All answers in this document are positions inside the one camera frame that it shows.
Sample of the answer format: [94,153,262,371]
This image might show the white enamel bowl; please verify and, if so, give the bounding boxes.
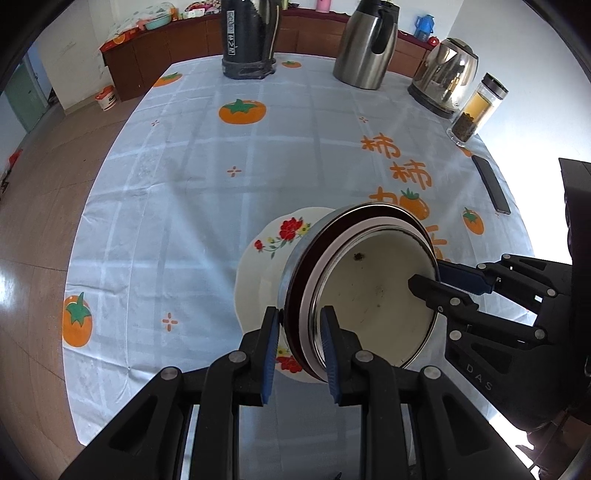
[306,223,439,369]

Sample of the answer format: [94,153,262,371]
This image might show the stainless steel bowl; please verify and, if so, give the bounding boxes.
[277,203,440,381]

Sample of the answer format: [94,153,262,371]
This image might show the white plate large red flowers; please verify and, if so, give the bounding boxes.
[233,207,351,383]

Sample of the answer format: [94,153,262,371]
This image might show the black smartphone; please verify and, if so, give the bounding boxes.
[472,155,511,215]

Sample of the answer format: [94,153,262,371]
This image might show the glass tea bottle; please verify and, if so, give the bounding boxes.
[447,73,508,147]

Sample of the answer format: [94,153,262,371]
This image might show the shiny steel electric kettle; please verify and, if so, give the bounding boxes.
[408,38,479,119]

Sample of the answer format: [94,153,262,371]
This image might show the light blue persimmon tablecloth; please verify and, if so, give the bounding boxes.
[63,55,532,443]

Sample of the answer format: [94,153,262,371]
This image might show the blue thermos on sideboard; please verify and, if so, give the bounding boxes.
[414,14,435,42]

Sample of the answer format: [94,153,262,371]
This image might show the white red bucket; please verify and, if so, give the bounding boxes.
[94,85,117,111]

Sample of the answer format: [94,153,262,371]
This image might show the dark wooden sideboard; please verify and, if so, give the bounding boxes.
[100,1,436,100]

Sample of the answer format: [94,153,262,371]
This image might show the green door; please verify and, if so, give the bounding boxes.
[4,56,48,133]

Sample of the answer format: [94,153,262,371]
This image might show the steel thermos carafe black handle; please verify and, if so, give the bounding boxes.
[332,0,400,90]

